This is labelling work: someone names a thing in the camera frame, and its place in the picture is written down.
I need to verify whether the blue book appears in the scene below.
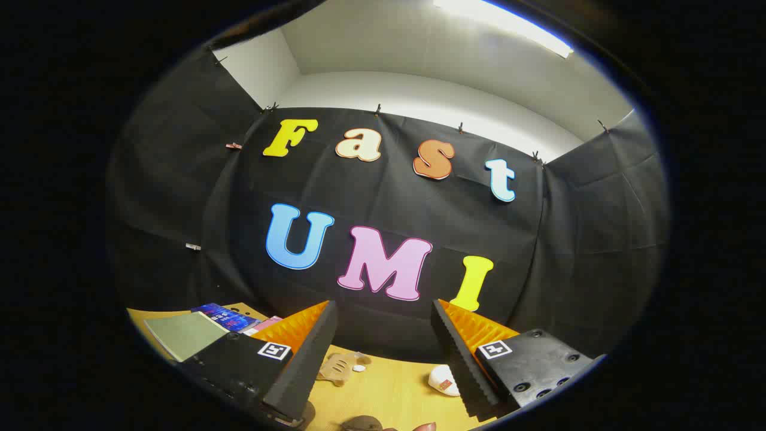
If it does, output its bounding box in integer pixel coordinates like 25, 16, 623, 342
190, 303, 261, 333

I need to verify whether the brown bread plush toy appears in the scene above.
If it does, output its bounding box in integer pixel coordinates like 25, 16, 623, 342
316, 352, 373, 387

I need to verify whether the green fabric storage box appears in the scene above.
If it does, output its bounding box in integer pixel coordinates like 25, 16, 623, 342
144, 311, 230, 363

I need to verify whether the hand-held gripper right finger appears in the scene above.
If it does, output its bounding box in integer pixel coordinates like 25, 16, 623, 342
431, 298, 606, 420

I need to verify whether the black backdrop cloth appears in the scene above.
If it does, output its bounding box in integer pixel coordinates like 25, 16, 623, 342
105, 45, 670, 363

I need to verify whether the pink book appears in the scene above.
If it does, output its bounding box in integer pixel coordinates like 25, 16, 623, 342
242, 315, 283, 336

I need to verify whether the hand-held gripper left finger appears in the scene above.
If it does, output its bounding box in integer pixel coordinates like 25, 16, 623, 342
178, 299, 339, 423

